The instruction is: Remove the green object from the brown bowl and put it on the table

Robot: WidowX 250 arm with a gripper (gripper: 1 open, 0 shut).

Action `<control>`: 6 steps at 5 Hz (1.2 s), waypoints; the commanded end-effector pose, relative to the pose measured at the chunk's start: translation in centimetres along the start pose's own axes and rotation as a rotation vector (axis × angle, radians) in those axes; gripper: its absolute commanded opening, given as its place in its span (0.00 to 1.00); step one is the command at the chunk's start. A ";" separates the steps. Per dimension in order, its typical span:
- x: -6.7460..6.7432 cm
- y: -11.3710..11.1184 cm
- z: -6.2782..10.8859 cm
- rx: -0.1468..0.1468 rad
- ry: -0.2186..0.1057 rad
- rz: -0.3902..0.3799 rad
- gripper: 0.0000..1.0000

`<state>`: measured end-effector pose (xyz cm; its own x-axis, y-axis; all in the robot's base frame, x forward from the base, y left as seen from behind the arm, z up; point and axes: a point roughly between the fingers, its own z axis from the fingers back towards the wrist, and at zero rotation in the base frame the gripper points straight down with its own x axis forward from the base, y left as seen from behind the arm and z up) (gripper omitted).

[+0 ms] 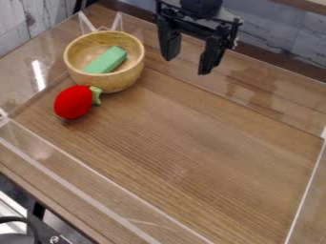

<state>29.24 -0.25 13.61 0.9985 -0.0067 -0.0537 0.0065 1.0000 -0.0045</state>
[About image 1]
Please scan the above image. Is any clear acrylic corner bracket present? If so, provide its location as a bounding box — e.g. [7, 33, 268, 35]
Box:
[78, 11, 123, 34]

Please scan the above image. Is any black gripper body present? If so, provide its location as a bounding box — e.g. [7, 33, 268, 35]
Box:
[155, 0, 245, 49]

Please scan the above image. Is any clear acrylic tray wall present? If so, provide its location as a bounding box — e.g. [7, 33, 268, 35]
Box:
[0, 110, 214, 244]

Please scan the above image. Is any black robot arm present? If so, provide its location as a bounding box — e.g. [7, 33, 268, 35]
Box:
[154, 0, 245, 75]

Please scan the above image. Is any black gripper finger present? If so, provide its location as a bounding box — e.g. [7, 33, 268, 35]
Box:
[200, 34, 229, 75]
[157, 15, 181, 61]

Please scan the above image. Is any brown wooden bowl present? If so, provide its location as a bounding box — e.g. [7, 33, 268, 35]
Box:
[65, 30, 146, 93]

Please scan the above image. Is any red plush strawberry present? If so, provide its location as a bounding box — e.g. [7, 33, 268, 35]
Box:
[54, 85, 102, 119]

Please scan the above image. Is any green rectangular block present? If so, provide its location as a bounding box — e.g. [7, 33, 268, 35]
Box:
[83, 46, 127, 74]

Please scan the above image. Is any black cable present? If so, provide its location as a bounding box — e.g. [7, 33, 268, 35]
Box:
[0, 215, 42, 244]

